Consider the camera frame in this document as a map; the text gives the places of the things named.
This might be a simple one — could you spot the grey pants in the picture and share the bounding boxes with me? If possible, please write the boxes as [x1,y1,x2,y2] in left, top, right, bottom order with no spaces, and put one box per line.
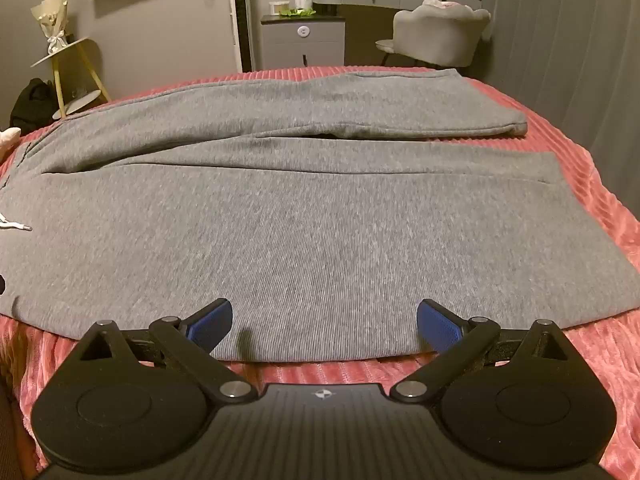
[0,67,640,364]

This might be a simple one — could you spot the pink ribbed bed blanket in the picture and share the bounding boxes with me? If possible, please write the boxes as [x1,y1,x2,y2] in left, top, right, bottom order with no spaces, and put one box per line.
[0,64,640,480]

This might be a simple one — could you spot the cream wrapped flower bouquet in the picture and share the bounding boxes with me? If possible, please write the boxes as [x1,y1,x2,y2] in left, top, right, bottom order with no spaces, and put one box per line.
[30,0,76,57]

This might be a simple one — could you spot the grey bedside cabinet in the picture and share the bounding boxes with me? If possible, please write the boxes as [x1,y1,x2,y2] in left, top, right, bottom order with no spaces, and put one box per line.
[260,14,347,72]

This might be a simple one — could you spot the grey curtain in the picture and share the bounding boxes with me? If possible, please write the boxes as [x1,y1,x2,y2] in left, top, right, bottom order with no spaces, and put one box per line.
[481,0,640,173]

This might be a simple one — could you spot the pale pink plush toy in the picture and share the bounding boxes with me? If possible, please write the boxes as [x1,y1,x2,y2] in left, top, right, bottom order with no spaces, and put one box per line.
[0,127,22,162]

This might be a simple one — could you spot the grey shell-back chair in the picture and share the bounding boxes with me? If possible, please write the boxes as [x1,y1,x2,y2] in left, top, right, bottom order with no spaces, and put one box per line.
[375,0,492,69]

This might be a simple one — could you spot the white door frame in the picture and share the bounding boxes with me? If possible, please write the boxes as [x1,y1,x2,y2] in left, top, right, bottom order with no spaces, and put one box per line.
[227,0,252,74]

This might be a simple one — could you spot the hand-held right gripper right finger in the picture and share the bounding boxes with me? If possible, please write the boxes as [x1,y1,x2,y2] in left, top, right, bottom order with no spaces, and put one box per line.
[389,298,569,405]

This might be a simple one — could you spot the round yellow-legged side table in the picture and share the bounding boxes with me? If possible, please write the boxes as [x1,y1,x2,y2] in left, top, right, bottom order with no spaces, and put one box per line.
[30,37,112,120]

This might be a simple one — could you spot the black backpack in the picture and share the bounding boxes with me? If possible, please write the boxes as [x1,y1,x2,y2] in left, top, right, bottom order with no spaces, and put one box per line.
[9,78,59,134]

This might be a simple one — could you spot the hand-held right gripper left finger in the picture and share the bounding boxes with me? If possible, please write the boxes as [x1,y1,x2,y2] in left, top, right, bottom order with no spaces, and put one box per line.
[75,298,255,405]

